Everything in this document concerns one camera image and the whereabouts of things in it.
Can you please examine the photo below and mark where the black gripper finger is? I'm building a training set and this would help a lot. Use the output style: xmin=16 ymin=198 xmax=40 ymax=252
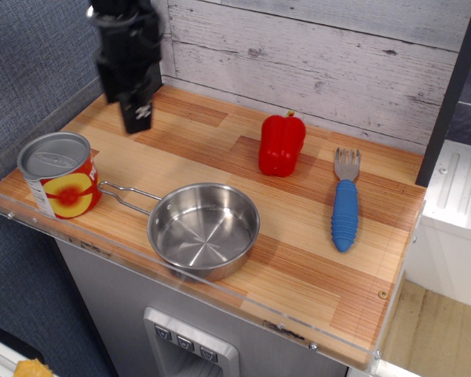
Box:
xmin=119 ymin=93 xmax=152 ymax=134

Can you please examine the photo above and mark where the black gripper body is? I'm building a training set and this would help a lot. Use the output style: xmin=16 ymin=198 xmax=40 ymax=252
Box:
xmin=96 ymin=15 xmax=161 ymax=103

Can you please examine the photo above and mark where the red yellow tin can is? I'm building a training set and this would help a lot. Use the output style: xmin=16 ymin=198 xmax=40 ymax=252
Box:
xmin=17 ymin=132 xmax=101 ymax=219

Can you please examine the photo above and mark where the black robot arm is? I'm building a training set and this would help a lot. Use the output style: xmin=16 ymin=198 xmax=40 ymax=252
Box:
xmin=87 ymin=1 xmax=162 ymax=134

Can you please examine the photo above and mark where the stainless steel saucepan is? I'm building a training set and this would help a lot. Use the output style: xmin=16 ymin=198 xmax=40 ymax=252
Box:
xmin=98 ymin=181 xmax=260 ymax=281

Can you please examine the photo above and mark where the red bell pepper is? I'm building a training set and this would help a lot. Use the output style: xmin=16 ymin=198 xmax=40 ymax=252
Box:
xmin=258 ymin=110 xmax=306 ymax=178

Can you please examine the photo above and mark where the clear acrylic edge guard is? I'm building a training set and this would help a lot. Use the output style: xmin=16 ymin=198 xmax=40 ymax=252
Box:
xmin=0 ymin=54 xmax=427 ymax=374

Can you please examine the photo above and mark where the grey toy fridge cabinet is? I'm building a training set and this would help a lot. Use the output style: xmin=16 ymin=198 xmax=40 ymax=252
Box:
xmin=58 ymin=241 xmax=348 ymax=376

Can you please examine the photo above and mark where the yellow black object corner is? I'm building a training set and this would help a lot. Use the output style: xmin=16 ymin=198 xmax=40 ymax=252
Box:
xmin=0 ymin=328 xmax=56 ymax=377

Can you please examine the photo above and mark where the white toy sink unit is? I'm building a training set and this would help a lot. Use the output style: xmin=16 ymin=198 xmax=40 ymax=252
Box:
xmin=403 ymin=141 xmax=471 ymax=306

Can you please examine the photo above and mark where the blue handled fork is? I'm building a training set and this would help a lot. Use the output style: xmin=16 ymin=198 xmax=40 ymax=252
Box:
xmin=331 ymin=148 xmax=360 ymax=252

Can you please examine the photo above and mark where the dark right shelf post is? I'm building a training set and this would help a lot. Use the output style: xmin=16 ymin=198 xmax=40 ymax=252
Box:
xmin=415 ymin=17 xmax=471 ymax=188

